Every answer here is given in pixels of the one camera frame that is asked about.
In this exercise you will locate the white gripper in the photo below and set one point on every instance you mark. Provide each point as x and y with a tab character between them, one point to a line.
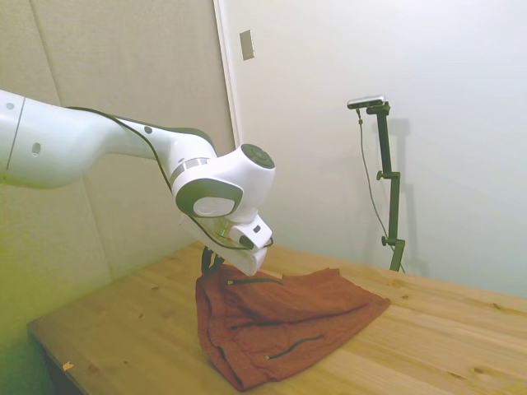
247	263

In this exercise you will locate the rust orange shorts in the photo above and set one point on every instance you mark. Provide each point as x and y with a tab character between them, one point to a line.
288	312

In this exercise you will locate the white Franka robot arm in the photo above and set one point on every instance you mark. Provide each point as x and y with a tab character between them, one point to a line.
62	152

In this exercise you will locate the small tan paper scrap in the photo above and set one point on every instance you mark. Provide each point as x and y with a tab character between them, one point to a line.
68	365

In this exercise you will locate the dark green camera stand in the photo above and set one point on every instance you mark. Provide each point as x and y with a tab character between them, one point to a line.
395	205

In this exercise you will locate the white door frame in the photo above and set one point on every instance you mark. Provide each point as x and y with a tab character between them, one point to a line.
225	61

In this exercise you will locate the grey wall plate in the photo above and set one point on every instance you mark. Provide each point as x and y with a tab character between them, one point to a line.
247	45

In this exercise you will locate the silver camera on stand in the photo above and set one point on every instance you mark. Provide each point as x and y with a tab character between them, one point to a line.
366	101

